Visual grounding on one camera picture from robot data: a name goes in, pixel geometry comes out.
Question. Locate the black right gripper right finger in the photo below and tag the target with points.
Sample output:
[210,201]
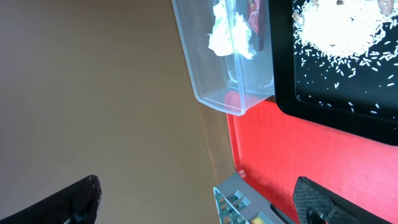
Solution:
[315,204]

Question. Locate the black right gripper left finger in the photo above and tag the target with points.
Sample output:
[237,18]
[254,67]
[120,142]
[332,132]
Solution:
[75,204]

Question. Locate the yellow plastic cup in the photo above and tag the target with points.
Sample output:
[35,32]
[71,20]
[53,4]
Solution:
[257,220]

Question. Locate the rice food waste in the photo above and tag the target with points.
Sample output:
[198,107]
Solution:
[345,55]

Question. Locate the white napkin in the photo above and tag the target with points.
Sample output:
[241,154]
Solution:
[231,32]

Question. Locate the red candy wrapper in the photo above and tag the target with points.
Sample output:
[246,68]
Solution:
[257,20]

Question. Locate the grey dishwasher rack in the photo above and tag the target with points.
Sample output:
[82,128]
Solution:
[237,202]

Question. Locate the black waste tray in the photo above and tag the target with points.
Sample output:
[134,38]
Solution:
[329,108]

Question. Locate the red plastic tray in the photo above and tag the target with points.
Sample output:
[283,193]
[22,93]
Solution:
[271,150]

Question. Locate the clear plastic bin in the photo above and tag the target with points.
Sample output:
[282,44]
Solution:
[231,84]

